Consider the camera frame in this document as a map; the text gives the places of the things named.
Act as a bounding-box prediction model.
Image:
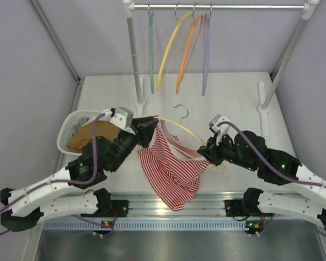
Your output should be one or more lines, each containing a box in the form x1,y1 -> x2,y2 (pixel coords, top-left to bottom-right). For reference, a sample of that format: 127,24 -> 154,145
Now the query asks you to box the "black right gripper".
198,129 -> 258,171

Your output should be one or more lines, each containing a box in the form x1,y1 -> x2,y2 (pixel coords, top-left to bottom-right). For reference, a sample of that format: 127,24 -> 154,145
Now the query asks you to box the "red white striped tank top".
138,119 -> 210,211

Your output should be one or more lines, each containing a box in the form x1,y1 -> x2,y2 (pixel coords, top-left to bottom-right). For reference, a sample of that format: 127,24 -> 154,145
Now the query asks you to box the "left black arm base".
97,200 -> 129,218

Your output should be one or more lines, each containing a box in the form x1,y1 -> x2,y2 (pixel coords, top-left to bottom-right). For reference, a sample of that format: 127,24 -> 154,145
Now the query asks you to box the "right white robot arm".
197,130 -> 326,231

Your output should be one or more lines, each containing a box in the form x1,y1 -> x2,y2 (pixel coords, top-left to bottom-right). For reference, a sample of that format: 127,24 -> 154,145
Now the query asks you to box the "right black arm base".
224,199 -> 272,221

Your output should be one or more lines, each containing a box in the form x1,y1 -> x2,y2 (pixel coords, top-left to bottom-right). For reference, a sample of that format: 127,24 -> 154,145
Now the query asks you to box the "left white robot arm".
0,116 -> 159,232

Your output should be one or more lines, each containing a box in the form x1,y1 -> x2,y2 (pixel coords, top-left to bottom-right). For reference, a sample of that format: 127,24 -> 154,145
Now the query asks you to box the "yellow hanger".
156,12 -> 193,92

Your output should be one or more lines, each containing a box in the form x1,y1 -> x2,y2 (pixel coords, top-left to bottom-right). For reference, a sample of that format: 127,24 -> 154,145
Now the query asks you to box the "purple hanger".
202,13 -> 210,96

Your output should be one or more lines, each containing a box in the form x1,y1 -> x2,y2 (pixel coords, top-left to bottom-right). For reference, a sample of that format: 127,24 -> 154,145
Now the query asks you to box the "orange hanger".
175,15 -> 204,94

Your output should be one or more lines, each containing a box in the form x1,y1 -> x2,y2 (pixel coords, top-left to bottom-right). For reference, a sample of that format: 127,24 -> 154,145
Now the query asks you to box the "green hanger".
148,9 -> 155,94

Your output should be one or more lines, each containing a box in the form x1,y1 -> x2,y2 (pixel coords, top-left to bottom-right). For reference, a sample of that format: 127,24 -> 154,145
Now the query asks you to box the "tan brown garment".
66,121 -> 120,153

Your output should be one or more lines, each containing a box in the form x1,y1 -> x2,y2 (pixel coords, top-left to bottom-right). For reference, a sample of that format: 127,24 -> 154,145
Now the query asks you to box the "white plastic laundry basket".
57,110 -> 102,156

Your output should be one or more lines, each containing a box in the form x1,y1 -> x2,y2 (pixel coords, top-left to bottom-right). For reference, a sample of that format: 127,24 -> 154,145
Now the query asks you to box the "silver clothes rack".
121,1 -> 320,140

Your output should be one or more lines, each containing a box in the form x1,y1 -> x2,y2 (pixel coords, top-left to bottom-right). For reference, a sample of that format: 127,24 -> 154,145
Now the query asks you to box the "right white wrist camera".
209,114 -> 230,145

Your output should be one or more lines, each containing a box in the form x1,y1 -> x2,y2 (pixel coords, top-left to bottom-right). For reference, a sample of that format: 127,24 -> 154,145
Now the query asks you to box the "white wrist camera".
209,114 -> 230,145
100,107 -> 135,134

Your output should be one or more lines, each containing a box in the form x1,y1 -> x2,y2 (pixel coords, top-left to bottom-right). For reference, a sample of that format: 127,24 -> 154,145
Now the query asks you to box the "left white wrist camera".
100,107 -> 135,134

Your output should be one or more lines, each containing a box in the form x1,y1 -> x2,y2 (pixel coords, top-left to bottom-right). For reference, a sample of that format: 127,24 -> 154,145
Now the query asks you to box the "aluminium mounting rail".
54,191 -> 326,220

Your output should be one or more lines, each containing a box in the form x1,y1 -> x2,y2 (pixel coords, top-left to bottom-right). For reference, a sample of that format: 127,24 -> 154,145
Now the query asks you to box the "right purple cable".
217,121 -> 326,190

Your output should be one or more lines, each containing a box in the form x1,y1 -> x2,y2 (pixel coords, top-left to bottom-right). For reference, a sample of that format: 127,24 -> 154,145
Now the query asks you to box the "purple cable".
0,113 -> 108,239
217,121 -> 326,190

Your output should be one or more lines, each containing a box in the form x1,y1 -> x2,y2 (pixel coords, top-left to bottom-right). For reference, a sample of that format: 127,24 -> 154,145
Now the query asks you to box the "white slotted cable duct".
43,219 -> 249,231

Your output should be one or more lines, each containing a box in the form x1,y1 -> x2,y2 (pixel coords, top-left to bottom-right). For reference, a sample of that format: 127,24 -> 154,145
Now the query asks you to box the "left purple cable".
0,113 -> 108,239

